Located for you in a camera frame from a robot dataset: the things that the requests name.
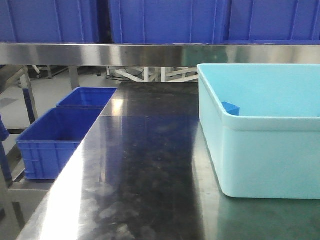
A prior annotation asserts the small blue cube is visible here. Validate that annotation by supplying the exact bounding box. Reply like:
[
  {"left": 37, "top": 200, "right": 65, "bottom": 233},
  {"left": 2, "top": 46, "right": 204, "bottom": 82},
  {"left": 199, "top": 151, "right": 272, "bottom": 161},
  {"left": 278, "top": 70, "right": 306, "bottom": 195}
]
[{"left": 221, "top": 101, "right": 240, "bottom": 116}]

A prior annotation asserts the stainless steel work table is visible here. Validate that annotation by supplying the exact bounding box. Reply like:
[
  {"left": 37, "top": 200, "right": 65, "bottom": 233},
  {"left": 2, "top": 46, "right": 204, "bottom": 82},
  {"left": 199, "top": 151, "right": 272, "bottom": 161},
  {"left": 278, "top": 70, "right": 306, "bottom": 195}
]
[{"left": 19, "top": 82, "right": 320, "bottom": 240}]

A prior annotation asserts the far blue bin beside table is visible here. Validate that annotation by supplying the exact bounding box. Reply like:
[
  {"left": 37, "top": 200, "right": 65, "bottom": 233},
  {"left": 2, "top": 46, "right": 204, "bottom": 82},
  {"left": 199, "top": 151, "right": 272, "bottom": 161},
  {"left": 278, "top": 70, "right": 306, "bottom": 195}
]
[{"left": 56, "top": 87, "right": 117, "bottom": 109}]

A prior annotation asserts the blue bin beside table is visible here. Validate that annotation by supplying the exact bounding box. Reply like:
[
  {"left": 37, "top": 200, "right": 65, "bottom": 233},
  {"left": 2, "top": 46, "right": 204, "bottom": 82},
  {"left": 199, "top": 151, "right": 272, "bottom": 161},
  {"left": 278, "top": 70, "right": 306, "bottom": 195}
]
[
  {"left": 56, "top": 87, "right": 117, "bottom": 109},
  {"left": 16, "top": 107, "right": 101, "bottom": 180}
]

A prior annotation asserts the middle large blue upper crate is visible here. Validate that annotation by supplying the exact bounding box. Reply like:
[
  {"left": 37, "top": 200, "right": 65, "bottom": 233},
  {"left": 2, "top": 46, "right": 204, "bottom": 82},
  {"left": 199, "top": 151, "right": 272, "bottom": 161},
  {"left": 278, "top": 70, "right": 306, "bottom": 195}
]
[{"left": 108, "top": 0, "right": 222, "bottom": 44}]

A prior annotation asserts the large blue crate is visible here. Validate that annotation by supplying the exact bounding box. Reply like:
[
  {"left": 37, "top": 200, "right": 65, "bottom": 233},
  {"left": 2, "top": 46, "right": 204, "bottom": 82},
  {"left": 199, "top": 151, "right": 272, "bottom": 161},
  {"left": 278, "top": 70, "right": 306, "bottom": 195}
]
[
  {"left": 108, "top": 0, "right": 222, "bottom": 44},
  {"left": 221, "top": 0, "right": 320, "bottom": 45},
  {"left": 0, "top": 0, "right": 100, "bottom": 43}
]

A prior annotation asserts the light blue plastic tub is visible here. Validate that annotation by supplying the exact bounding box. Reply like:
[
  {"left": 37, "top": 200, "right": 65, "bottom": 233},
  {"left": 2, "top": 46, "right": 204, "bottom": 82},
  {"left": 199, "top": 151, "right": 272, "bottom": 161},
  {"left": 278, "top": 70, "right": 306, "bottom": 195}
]
[{"left": 197, "top": 63, "right": 320, "bottom": 199}]

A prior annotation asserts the near blue bin beside table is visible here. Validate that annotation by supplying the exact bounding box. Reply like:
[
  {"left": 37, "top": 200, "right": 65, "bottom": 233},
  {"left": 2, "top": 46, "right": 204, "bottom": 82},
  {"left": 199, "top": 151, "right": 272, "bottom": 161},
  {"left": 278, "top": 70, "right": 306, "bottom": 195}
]
[{"left": 16, "top": 107, "right": 101, "bottom": 180}]

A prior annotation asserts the right large blue upper crate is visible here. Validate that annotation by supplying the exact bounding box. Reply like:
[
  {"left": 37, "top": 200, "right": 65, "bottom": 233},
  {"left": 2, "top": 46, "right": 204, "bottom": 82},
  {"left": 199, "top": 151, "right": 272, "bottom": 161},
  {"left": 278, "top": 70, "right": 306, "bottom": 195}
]
[{"left": 221, "top": 0, "right": 320, "bottom": 45}]

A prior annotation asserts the left large blue upper crate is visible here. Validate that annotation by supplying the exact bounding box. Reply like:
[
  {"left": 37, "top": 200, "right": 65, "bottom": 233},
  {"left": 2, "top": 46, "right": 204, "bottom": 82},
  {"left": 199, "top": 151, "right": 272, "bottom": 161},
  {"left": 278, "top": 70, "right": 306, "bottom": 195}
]
[{"left": 0, "top": 0, "right": 100, "bottom": 43}]

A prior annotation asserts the stainless steel shelf frame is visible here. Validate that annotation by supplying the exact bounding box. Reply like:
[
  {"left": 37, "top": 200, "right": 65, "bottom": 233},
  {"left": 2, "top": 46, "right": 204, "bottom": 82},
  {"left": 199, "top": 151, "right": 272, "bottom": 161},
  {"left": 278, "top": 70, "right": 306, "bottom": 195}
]
[{"left": 0, "top": 43, "right": 320, "bottom": 67}]

